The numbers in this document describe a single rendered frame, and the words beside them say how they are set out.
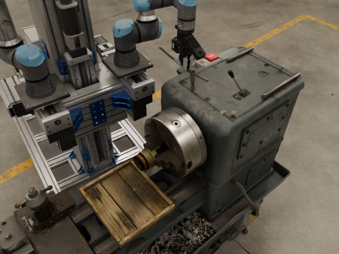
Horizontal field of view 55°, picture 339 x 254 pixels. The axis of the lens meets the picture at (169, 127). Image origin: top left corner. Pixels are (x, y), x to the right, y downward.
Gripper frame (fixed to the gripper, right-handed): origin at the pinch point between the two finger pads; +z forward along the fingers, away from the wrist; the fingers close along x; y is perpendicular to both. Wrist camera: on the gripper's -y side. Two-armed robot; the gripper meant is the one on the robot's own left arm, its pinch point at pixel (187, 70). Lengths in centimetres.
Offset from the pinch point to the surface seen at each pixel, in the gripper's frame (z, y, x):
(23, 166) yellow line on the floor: 135, 124, 70
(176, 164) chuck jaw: 23.7, -24.8, 26.5
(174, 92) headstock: 10.9, 1.7, 6.1
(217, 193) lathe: 57, -33, 5
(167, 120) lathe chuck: 10.9, -11.4, 20.7
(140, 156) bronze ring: 22.8, -12.4, 36.4
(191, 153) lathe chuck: 19.9, -26.4, 19.8
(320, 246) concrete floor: 134, -78, -64
